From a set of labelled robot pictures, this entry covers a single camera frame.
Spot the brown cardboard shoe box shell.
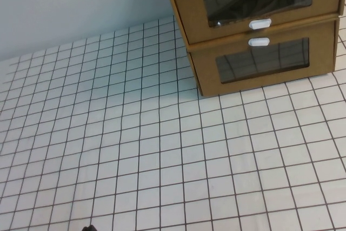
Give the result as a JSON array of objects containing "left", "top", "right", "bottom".
[
  {"left": 186, "top": 14, "right": 341, "bottom": 98},
  {"left": 167, "top": 0, "right": 346, "bottom": 47}
]

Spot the white black-grid tablecloth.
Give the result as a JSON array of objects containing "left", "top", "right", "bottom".
[{"left": 0, "top": 16, "right": 346, "bottom": 231}]

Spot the white plastic drawer handle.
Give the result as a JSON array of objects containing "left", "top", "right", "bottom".
[
  {"left": 248, "top": 36, "right": 270, "bottom": 48},
  {"left": 248, "top": 18, "right": 272, "bottom": 30}
]

